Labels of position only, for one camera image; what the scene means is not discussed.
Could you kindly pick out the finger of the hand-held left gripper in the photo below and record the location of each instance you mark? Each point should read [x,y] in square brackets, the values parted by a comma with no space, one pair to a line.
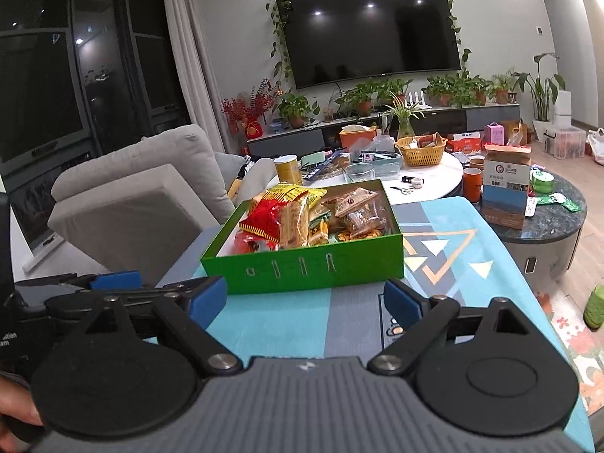
[115,281]
[71,306]

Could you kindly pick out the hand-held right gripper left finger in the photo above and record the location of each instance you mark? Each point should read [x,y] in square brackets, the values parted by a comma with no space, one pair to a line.
[210,299]

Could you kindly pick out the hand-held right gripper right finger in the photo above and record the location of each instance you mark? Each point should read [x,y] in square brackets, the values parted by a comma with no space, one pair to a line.
[401,302]

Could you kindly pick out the large red round-print packet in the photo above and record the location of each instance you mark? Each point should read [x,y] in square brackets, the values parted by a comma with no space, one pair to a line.
[250,243]

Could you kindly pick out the clear bag of orange biscuits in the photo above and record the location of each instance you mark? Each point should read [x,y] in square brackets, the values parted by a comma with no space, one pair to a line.
[363,233]

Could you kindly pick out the red printed chip packet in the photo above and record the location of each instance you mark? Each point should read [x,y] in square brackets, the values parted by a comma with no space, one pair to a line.
[259,219]

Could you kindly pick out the green cardboard box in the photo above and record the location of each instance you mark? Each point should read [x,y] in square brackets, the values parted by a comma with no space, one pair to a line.
[306,269]

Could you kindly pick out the bread slice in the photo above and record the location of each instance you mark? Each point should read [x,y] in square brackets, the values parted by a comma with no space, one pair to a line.
[356,200]

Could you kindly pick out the orange cracker packet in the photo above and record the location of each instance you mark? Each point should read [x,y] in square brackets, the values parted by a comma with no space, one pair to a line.
[295,224]

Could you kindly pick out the yellow striped snack packet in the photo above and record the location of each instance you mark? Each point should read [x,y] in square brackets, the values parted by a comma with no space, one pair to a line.
[288,193]

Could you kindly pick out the person's left hand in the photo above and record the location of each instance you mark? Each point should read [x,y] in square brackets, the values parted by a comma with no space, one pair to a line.
[19,396]

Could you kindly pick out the beige recliner sofa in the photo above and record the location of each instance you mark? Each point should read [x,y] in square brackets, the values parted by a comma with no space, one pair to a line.
[141,198]

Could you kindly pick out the scissors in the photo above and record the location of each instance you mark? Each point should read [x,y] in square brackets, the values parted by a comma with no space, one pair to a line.
[401,189]

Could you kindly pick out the white round coffee table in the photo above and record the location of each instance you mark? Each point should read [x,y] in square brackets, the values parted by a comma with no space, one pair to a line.
[439,179]

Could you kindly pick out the clear glass bowl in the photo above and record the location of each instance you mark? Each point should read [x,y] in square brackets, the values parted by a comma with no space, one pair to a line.
[358,173]

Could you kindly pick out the orange mug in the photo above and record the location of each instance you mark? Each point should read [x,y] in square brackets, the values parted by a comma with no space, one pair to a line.
[472,184]

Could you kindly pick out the clear plastic container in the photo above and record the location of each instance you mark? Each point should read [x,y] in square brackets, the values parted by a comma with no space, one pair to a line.
[384,155]

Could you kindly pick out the yellow woven basket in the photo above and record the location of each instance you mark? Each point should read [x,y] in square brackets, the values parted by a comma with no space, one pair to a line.
[420,153]

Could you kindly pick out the yellow canister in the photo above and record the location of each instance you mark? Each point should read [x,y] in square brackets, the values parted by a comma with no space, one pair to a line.
[288,170]

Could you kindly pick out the pile of assorted packets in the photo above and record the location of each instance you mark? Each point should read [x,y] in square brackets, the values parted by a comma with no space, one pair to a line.
[332,165]

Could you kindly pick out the white cardboard box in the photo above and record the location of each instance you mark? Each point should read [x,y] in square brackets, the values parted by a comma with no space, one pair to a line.
[505,188]

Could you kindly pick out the brown mug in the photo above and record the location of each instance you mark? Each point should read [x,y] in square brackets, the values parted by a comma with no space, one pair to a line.
[477,163]

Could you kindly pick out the dark round side table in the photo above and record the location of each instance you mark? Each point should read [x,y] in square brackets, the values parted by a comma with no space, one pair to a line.
[552,236]

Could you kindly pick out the mint green box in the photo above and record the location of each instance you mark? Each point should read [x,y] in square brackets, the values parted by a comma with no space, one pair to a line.
[312,160]

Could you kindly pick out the orange tissue box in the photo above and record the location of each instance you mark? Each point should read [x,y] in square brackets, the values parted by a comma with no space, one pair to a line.
[358,138]

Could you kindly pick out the red and white carton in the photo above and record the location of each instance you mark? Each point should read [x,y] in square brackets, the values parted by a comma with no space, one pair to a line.
[465,144]

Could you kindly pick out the red vase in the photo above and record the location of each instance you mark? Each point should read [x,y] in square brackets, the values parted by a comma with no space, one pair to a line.
[254,130]

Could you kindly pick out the grey television cabinet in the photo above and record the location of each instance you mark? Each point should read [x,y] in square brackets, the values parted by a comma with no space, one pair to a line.
[292,144]

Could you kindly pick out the green flat packet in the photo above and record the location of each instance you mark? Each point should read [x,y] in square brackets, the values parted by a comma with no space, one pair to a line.
[571,205]
[547,199]

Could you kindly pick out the green tape roll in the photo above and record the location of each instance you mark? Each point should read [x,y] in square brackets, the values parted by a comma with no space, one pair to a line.
[541,181]

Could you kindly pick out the floral rug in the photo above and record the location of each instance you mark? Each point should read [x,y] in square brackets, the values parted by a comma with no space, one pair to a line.
[580,354]

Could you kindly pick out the spider plant in glass vase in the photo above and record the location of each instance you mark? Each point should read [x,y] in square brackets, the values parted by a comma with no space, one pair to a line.
[403,113]

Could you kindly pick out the pink box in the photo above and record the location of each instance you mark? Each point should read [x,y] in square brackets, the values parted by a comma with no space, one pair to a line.
[494,134]

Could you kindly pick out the green slipper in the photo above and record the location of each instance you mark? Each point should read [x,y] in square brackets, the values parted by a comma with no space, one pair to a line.
[594,309]

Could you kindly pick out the kraft paper bag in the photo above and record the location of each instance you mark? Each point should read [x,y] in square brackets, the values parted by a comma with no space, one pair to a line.
[514,134]

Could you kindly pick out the red berry branches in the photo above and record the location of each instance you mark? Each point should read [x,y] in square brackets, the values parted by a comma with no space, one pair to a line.
[250,101]

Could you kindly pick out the row of potted green plants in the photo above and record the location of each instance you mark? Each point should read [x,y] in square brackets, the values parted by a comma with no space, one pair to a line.
[295,108]

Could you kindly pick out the dark glass sliding door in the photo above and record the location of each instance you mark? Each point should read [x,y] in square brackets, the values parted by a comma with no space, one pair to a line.
[42,80]

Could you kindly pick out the white planter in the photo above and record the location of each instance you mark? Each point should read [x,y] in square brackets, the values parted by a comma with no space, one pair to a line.
[542,132]

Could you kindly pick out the clear storage bin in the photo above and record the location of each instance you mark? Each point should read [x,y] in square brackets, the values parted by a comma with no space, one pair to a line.
[566,141]

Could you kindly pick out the white curtain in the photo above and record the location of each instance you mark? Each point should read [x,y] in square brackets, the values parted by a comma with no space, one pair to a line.
[188,56]

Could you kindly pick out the white plastic bag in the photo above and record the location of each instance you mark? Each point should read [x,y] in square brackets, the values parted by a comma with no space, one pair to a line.
[597,146]

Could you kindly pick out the white air purifier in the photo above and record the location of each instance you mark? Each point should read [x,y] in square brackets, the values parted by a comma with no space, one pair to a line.
[562,108]

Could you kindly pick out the tall leafy plant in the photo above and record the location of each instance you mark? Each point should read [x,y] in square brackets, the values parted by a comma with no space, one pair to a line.
[538,89]

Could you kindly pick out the trailing vine plant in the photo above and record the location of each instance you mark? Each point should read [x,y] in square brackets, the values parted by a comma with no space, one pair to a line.
[278,33]

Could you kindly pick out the black wall television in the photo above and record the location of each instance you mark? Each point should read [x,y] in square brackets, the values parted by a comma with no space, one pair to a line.
[373,33]

